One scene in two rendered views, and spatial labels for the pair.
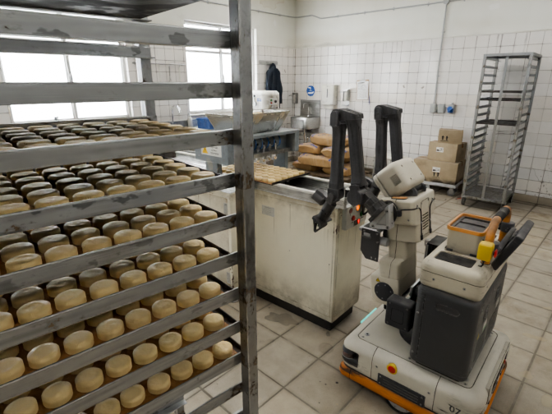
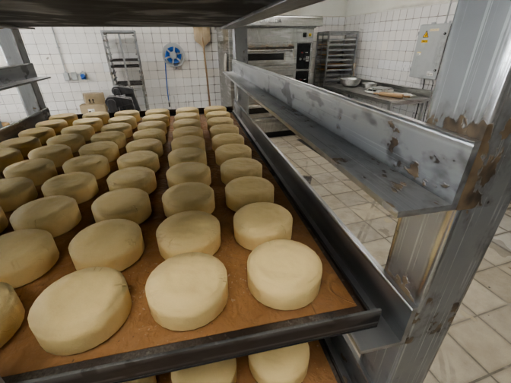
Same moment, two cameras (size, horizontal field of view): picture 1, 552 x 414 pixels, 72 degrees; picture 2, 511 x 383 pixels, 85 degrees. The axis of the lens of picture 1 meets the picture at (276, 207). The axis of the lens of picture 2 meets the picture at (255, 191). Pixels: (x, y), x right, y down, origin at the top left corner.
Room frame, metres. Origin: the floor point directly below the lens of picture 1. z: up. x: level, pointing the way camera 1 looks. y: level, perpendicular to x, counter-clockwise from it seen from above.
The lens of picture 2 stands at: (0.40, 0.68, 1.64)
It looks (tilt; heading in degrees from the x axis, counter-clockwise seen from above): 28 degrees down; 299
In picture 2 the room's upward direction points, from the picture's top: 1 degrees counter-clockwise
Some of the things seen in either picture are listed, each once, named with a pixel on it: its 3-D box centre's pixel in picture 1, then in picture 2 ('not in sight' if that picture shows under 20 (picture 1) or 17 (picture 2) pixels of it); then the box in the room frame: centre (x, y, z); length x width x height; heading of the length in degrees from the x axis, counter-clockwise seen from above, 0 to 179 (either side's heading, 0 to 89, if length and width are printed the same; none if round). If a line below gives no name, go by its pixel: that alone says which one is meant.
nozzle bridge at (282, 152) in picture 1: (250, 155); not in sight; (2.71, 0.19, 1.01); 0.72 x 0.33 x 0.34; 139
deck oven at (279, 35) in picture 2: not in sight; (265, 80); (2.97, -4.36, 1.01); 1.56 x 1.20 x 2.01; 47
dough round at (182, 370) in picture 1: (181, 370); not in sight; (0.73, 0.22, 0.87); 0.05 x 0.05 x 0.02
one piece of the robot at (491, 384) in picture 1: (498, 370); not in sight; (1.45, -1.04, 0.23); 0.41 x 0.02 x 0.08; 139
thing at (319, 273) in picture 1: (304, 246); not in sight; (2.38, -0.20, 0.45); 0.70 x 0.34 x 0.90; 49
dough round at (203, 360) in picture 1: (202, 359); not in sight; (0.76, 0.18, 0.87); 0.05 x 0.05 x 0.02
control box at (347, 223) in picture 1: (355, 213); not in sight; (2.14, -0.47, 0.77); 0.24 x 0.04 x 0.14; 139
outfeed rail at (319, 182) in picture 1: (253, 168); not in sight; (2.89, 0.18, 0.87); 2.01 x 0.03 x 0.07; 49
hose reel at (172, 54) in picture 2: not in sight; (176, 75); (4.45, -3.58, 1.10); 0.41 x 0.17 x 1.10; 47
